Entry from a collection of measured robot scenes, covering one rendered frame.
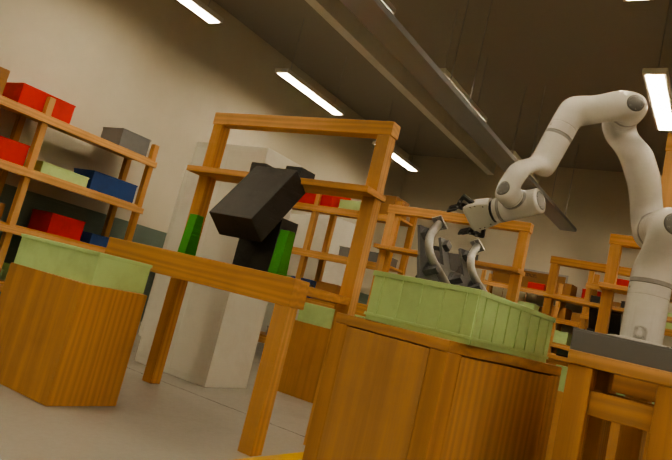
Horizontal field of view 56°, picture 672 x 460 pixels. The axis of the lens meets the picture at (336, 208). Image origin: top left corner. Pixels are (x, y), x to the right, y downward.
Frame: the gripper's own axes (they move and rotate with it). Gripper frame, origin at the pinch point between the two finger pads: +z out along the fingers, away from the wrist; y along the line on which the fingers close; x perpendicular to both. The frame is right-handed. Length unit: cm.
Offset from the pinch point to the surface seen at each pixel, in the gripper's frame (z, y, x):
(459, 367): -6, -30, 43
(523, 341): -9.4, -45.6, 9.8
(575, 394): -33, -47, 36
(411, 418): 8, -36, 58
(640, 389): -36, -77, -2
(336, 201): 413, -108, -414
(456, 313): -7.1, -16.2, 34.0
